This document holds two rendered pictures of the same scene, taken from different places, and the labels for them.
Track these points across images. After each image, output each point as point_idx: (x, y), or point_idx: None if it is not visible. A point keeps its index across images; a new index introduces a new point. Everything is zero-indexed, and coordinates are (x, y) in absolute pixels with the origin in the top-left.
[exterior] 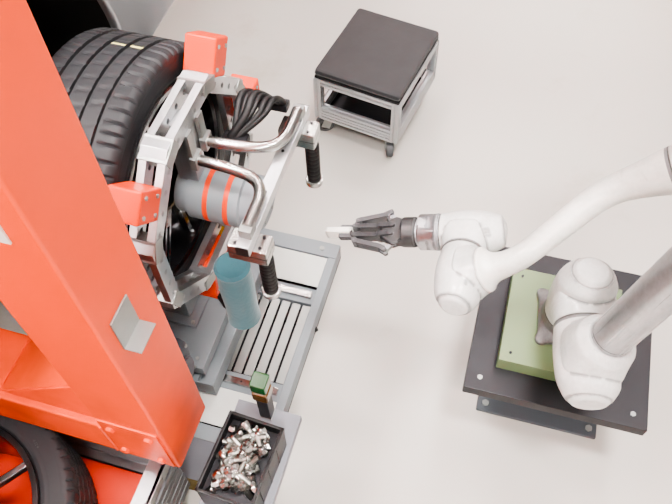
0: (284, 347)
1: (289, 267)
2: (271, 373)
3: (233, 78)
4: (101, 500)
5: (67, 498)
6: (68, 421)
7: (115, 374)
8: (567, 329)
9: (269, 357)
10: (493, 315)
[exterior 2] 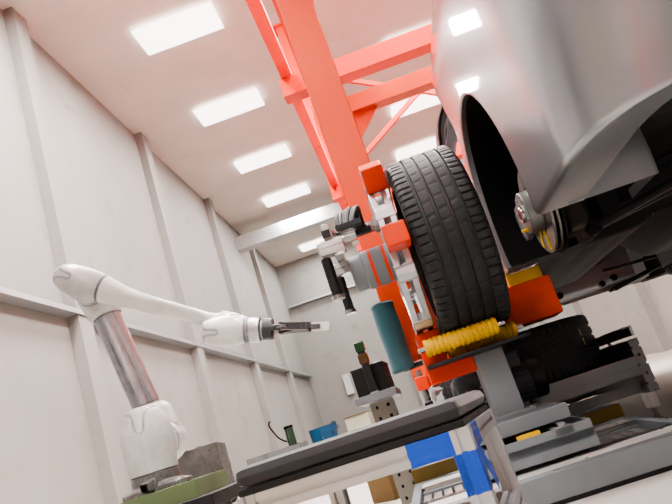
0: (434, 497)
1: (458, 496)
2: (437, 492)
3: (371, 203)
4: None
5: None
6: None
7: None
8: (172, 417)
9: (444, 492)
10: (223, 487)
